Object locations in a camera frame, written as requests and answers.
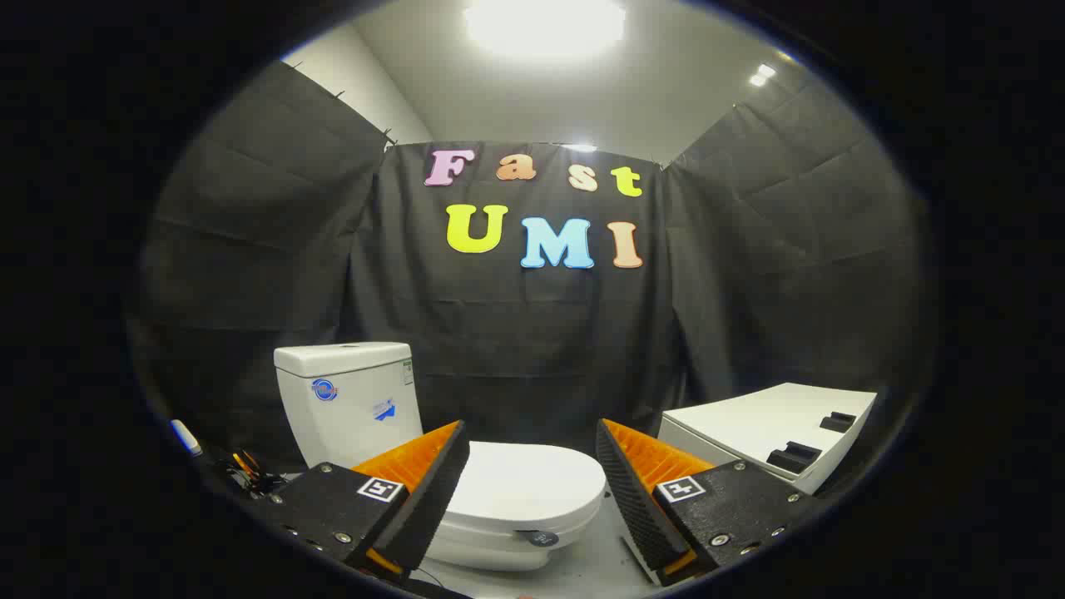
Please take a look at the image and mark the orange black cable bundle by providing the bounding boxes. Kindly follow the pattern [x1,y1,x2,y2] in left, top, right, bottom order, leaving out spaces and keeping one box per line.
[220,449,284,498]

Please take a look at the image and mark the white cabinet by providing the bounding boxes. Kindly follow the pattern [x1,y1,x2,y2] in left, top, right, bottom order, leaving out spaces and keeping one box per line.
[657,383,879,496]

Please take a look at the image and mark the white toilet lid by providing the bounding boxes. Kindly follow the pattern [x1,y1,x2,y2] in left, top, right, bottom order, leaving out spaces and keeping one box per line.
[445,441,607,546]

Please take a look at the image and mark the black backdrop cloth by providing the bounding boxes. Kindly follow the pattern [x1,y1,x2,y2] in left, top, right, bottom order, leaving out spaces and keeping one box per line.
[125,60,933,475]

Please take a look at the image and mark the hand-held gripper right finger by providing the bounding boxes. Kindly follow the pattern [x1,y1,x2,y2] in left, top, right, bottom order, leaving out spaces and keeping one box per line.
[595,418,823,587]

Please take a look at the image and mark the large ceiling light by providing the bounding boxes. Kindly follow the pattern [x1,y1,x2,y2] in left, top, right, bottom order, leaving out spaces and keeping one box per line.
[464,0,627,59]

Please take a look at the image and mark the white toilet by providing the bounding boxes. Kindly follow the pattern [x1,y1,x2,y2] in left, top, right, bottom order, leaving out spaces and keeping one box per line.
[274,342,607,572]

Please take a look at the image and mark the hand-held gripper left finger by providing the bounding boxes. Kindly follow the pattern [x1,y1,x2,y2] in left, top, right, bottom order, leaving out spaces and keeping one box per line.
[265,420,472,579]

